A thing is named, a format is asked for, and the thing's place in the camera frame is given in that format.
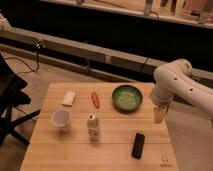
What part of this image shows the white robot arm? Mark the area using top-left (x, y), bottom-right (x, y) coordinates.
top-left (150, 59), bottom-right (213, 124)

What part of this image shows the small white plastic bottle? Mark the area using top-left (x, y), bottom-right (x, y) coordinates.
top-left (87, 114), bottom-right (100, 141)

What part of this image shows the green bowl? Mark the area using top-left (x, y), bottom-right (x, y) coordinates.
top-left (112, 85), bottom-right (143, 112)

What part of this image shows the black rectangular remote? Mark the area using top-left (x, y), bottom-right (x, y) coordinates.
top-left (131, 133), bottom-right (145, 159)

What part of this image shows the orange carrot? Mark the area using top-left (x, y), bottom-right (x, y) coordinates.
top-left (91, 92), bottom-right (100, 109)

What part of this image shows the white paper cup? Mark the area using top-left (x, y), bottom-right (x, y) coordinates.
top-left (51, 109), bottom-right (71, 133)

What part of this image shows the black office chair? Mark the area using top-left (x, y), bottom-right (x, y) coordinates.
top-left (0, 54), bottom-right (40, 146)

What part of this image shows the black cable on floor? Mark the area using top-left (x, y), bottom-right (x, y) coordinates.
top-left (3, 39), bottom-right (44, 76)

